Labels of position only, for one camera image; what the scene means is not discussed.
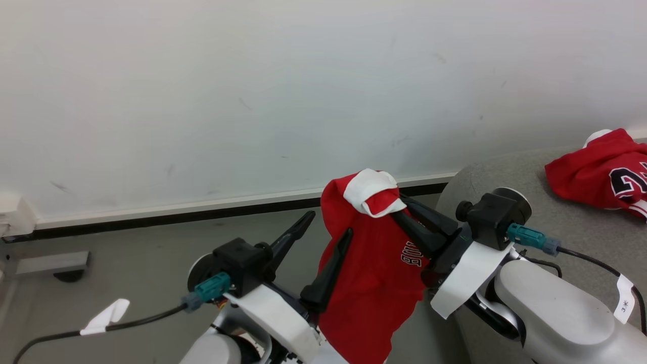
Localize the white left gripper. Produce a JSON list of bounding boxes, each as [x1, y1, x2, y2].
[[225, 211, 354, 362]]

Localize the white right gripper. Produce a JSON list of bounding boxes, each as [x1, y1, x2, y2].
[[389, 195, 514, 320]]

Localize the red jersey with white trim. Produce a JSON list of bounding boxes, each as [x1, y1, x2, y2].
[[317, 169, 430, 364]]

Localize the red jersey with black number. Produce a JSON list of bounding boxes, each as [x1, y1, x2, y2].
[[545, 128, 647, 220]]

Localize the grey fabric sofa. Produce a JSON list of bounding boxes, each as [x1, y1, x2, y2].
[[436, 139, 647, 364]]

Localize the white and black baseboard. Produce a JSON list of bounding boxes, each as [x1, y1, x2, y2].
[[0, 172, 458, 243]]

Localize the teal left camera connector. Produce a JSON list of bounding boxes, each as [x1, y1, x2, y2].
[[182, 272, 233, 311]]

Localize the teal camera connector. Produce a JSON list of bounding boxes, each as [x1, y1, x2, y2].
[[507, 223, 562, 256], [182, 272, 233, 311]]

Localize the teal right camera connector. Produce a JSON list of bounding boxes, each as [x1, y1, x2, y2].
[[507, 223, 562, 256]]

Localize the black left camera cable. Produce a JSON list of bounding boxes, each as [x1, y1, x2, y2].
[[13, 303, 190, 364]]

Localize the black camera cable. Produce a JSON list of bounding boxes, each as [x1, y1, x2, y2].
[[13, 303, 190, 364], [556, 246, 647, 334]]

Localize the black right camera cable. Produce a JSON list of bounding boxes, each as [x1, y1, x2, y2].
[[556, 246, 647, 334]]

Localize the white left cable tag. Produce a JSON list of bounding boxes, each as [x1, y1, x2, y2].
[[80, 298, 130, 336]]

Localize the white cable tag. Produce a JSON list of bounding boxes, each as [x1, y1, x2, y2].
[[613, 275, 636, 325], [80, 298, 130, 336]]

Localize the white right cable tag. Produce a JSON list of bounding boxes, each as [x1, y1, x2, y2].
[[613, 275, 636, 325]]

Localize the grey metal bracket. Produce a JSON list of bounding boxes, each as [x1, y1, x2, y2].
[[15, 251, 91, 283]]

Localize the white wall box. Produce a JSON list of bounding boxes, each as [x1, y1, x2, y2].
[[0, 195, 37, 238]]

